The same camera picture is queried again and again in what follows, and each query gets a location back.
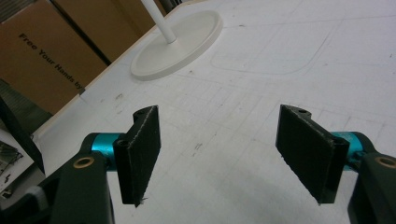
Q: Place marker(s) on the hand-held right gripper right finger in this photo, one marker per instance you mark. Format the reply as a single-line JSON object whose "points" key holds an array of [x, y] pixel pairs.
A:
{"points": [[314, 155]]}

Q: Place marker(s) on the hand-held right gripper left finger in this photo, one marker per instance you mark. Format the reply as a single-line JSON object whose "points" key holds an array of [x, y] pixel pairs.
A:
{"points": [[138, 161]]}

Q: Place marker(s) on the white utensil rack stand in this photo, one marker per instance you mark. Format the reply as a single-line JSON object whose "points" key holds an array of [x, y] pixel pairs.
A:
{"points": [[174, 59]]}

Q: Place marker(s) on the white gridded mat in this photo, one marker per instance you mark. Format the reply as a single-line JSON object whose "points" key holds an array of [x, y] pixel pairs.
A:
{"points": [[264, 77]]}

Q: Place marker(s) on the white sheet with dark print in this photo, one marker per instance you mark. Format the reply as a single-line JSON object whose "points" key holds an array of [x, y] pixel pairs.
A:
{"points": [[21, 168]]}

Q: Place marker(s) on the black slanted bar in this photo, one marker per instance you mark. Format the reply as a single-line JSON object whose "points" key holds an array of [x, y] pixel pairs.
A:
{"points": [[18, 133]]}

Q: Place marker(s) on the printed brown cardboard box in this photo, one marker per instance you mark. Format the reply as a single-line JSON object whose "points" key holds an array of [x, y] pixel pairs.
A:
{"points": [[37, 62]]}

